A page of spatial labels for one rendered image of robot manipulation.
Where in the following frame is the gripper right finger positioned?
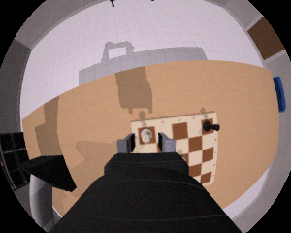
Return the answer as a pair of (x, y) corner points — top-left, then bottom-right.
(158, 132), (176, 152)

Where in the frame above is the chessboard with pieces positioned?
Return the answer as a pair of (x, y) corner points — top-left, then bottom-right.
(131, 113), (218, 186)

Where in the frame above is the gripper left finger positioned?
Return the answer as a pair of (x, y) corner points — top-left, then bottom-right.
(116, 133), (135, 153)

